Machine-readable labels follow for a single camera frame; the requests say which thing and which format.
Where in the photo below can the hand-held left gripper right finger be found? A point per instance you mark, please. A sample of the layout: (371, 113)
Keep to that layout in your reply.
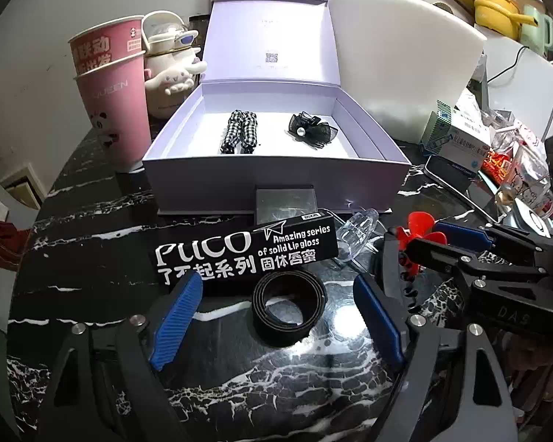
(378, 322)

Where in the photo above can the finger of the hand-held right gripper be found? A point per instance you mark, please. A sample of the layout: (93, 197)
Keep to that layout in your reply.
(461, 233)
(442, 253)

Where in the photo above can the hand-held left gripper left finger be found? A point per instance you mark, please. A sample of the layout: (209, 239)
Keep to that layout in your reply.
(177, 322)

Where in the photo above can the red hair claw clip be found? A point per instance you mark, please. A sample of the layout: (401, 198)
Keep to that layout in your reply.
(417, 228)

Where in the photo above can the black toothed hair clip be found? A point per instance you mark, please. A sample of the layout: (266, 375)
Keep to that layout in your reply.
(389, 262)

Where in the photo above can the clear plastic hair clip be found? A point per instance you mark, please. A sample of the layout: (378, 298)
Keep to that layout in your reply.
(357, 235)

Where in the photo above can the long black lip gloss box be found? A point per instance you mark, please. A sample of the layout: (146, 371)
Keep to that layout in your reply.
(239, 248)

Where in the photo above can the black band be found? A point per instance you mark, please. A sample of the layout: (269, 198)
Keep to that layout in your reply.
(281, 331)

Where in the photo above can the lavender gift box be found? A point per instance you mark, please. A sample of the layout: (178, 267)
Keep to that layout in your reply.
(276, 165)

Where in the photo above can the dark smartphone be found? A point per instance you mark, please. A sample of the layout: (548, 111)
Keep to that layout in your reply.
(451, 172)

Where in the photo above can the red packet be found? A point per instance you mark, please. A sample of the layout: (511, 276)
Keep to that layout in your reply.
(500, 162)

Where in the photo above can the blue white medicine box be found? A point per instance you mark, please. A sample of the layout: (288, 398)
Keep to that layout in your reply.
(470, 133)

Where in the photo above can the green white medicine box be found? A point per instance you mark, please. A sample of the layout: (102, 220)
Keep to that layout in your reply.
(435, 129)

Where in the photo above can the dark square glossy case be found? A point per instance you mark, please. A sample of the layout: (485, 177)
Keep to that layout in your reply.
(285, 202)

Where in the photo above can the white appliance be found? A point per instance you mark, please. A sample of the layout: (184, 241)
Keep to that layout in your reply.
(534, 87)

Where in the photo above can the black bow hair clip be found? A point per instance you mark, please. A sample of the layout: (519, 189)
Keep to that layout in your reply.
(311, 129)

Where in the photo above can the white plastic board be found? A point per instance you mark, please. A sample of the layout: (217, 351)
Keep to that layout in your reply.
(396, 64)

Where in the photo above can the red plaid cloth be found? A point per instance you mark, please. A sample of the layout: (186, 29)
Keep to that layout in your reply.
(2, 235)

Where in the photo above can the black white checkered hair clip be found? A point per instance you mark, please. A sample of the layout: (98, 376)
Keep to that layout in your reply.
(239, 131)

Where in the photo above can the pale green kettle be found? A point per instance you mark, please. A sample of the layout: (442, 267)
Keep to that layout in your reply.
(539, 32)

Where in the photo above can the pink paper cup panda print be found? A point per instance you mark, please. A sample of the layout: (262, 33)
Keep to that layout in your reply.
(115, 110)

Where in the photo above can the yellow enamel pot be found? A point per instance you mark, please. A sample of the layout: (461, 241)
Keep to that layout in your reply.
(495, 9)

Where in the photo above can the white plush dog jar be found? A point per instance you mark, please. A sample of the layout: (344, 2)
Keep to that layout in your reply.
(170, 73)

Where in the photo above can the pink paper cup red print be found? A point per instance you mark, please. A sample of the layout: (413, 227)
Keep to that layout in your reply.
(106, 41)

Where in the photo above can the beige wall vent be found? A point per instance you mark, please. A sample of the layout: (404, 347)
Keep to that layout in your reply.
(20, 188)

